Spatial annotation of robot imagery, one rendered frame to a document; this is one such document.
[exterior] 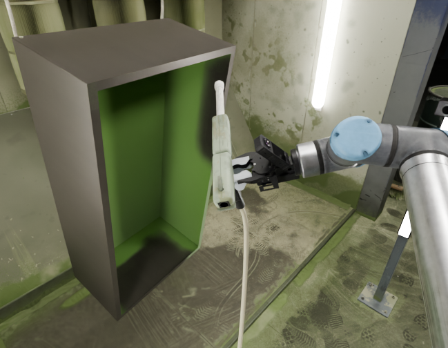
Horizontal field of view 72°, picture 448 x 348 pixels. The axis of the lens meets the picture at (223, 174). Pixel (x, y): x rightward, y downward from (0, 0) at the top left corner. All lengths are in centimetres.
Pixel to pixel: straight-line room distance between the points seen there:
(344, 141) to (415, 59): 193
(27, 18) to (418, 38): 235
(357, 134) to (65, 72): 69
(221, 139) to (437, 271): 56
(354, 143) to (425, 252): 24
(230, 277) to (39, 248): 129
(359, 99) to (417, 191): 213
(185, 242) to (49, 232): 96
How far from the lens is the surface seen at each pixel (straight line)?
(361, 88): 272
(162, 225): 203
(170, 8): 266
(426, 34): 255
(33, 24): 211
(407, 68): 260
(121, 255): 190
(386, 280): 232
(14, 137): 247
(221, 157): 80
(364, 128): 69
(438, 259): 56
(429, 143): 71
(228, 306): 218
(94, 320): 227
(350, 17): 270
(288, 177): 85
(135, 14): 232
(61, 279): 247
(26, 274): 241
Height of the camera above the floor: 184
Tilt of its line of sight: 32 degrees down
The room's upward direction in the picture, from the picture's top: straight up
